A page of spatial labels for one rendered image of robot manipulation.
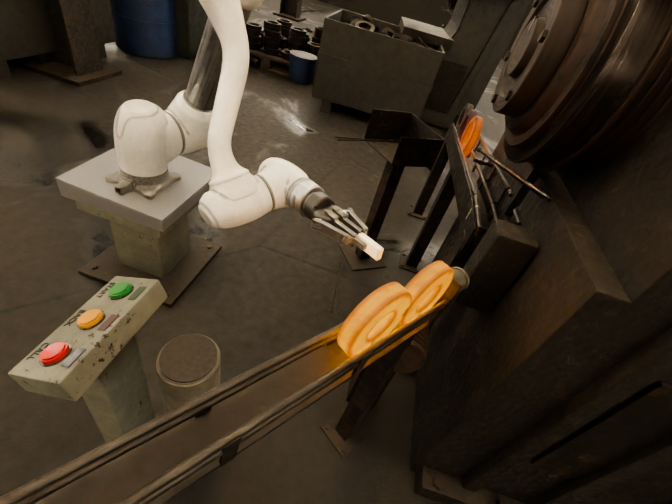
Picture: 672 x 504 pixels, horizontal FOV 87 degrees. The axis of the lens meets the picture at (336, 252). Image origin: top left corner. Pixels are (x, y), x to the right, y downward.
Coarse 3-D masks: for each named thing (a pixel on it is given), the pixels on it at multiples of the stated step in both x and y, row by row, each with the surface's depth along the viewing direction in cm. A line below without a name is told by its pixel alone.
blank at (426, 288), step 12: (432, 264) 68; (444, 264) 69; (420, 276) 66; (432, 276) 66; (444, 276) 68; (408, 288) 66; (420, 288) 65; (432, 288) 68; (444, 288) 75; (420, 300) 68; (432, 300) 75; (408, 312) 67; (420, 312) 74
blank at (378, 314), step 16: (384, 288) 58; (400, 288) 59; (368, 304) 56; (384, 304) 55; (400, 304) 60; (352, 320) 56; (368, 320) 55; (384, 320) 65; (400, 320) 67; (352, 336) 56; (368, 336) 63; (384, 336) 67; (352, 352) 59
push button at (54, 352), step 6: (60, 342) 58; (48, 348) 57; (54, 348) 57; (60, 348) 57; (66, 348) 57; (42, 354) 56; (48, 354) 56; (54, 354) 56; (60, 354) 56; (42, 360) 56; (48, 360) 55; (54, 360) 56
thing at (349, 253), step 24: (384, 120) 154; (408, 120) 158; (384, 144) 155; (408, 144) 134; (432, 144) 138; (384, 168) 156; (384, 192) 158; (384, 216) 169; (360, 264) 182; (384, 264) 186
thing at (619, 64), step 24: (648, 0) 57; (624, 24) 58; (648, 24) 57; (624, 48) 59; (648, 48) 58; (600, 72) 60; (624, 72) 60; (576, 96) 66; (600, 96) 63; (624, 96) 62; (576, 120) 67; (600, 120) 66; (504, 144) 98; (552, 144) 73; (576, 144) 71
